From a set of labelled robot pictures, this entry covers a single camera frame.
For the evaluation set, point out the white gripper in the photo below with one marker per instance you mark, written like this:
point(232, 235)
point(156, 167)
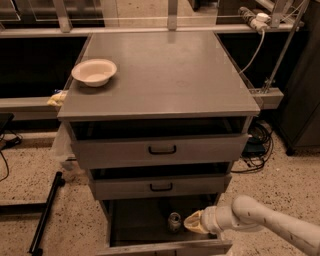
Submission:
point(209, 220)

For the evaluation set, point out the silver 7up soda can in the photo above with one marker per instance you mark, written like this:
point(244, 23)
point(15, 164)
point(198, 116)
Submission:
point(174, 222)

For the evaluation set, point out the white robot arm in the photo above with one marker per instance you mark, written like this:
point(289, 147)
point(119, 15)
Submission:
point(245, 214)

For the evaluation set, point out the grey bottom drawer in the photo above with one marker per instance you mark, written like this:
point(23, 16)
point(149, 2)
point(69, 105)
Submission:
point(138, 227)

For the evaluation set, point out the grey drawer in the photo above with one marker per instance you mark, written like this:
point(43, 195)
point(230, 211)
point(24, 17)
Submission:
point(138, 227)
point(129, 143)
point(159, 181)

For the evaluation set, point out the grey middle drawer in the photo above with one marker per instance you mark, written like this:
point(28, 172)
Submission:
point(159, 181)

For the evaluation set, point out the grey top drawer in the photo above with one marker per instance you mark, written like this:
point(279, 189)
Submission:
point(129, 143)

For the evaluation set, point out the grey drawer cabinet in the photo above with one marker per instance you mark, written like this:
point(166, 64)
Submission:
point(173, 75)

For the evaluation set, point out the black floor bar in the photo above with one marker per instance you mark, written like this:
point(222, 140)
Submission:
point(58, 182)

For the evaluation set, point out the dark cabinet at right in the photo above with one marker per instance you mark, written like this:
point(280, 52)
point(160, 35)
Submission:
point(298, 116)

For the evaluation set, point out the clear plastic bag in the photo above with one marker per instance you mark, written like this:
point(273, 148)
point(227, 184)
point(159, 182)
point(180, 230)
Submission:
point(61, 148)

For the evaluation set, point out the white paper bowl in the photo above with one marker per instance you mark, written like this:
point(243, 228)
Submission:
point(94, 72)

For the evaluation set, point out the yellow crumpled wrapper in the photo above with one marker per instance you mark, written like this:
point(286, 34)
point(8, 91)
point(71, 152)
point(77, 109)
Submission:
point(57, 99)

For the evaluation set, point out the white power strip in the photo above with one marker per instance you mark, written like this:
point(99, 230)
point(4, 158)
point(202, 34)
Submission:
point(258, 22)

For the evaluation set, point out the grey metal frame rail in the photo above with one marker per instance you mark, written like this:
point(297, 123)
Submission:
point(36, 108)

